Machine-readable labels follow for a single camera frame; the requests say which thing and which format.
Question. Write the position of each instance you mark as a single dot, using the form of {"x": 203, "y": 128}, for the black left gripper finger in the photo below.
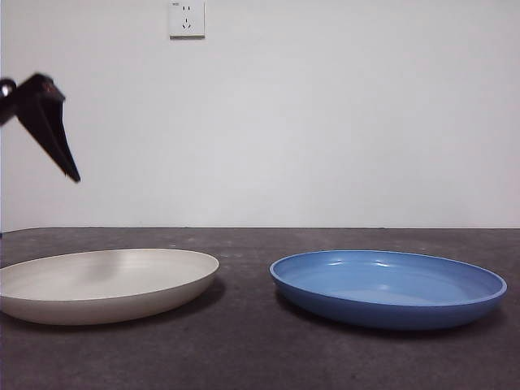
{"x": 34, "y": 122}
{"x": 55, "y": 122}

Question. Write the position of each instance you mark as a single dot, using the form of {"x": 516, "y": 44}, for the white round plate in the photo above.
{"x": 101, "y": 292}

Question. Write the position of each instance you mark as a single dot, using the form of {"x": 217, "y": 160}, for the blue round plate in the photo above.
{"x": 386, "y": 292}

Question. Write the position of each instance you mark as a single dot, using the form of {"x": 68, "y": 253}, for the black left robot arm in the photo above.
{"x": 7, "y": 101}

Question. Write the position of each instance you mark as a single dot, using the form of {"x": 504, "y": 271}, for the white wall socket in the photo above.
{"x": 187, "y": 20}

